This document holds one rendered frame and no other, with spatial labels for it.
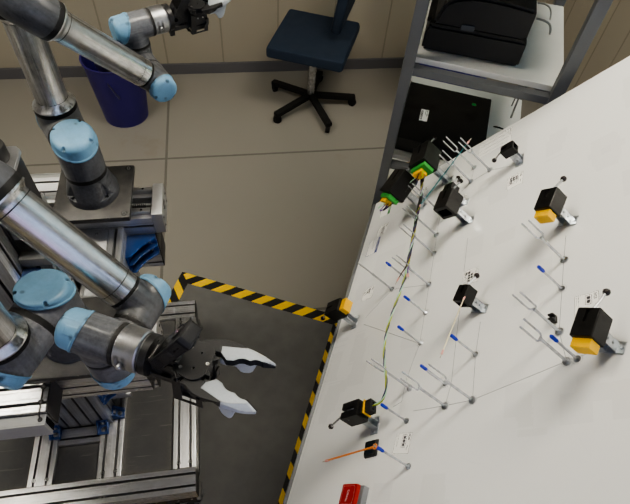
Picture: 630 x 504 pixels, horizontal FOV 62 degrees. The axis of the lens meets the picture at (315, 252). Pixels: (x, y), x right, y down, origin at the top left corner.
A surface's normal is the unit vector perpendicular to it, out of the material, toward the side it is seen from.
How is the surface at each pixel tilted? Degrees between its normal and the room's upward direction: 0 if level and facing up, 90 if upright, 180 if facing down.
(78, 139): 7
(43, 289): 7
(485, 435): 54
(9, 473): 0
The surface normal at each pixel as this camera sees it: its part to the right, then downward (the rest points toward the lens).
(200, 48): 0.14, 0.79
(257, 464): 0.06, -0.61
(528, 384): -0.74, -0.56
